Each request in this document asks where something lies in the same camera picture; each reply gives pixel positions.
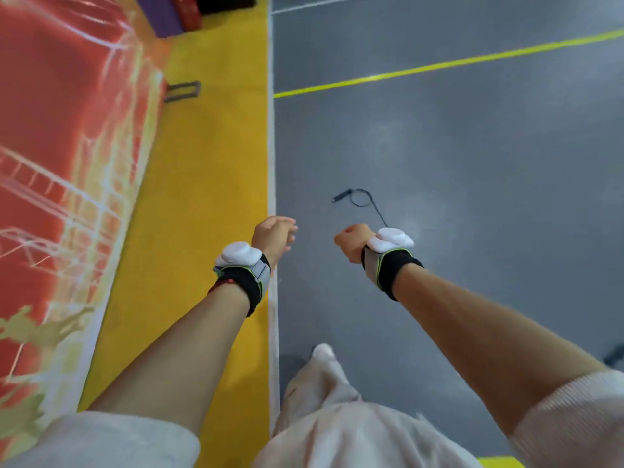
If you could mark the person's right hand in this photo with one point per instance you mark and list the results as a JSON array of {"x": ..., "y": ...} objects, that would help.
[{"x": 355, "y": 240}]

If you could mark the person's left hand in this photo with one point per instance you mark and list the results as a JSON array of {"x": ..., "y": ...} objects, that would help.
[{"x": 269, "y": 236}]

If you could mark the person's right fingers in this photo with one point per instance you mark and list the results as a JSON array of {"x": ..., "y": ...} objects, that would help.
[{"x": 341, "y": 241}]

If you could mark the person's left fingers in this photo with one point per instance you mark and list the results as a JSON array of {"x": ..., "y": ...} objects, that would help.
[{"x": 289, "y": 233}]

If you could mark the person's right forearm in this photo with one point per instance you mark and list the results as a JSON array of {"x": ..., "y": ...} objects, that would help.
[{"x": 487, "y": 336}]

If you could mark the person's left forearm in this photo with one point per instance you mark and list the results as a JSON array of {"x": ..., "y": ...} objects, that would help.
[{"x": 190, "y": 350}]

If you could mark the white shoe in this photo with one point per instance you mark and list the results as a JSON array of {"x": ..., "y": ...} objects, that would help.
[{"x": 323, "y": 350}]

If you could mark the beige trousers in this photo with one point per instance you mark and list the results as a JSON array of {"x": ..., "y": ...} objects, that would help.
[{"x": 341, "y": 424}]

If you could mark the red foam block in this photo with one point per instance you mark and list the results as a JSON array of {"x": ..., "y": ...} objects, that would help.
[{"x": 187, "y": 12}]

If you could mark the purple foam block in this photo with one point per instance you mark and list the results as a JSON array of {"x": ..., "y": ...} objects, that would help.
[{"x": 161, "y": 12}]

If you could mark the white shirt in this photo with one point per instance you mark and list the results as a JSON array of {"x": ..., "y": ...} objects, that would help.
[{"x": 97, "y": 443}]

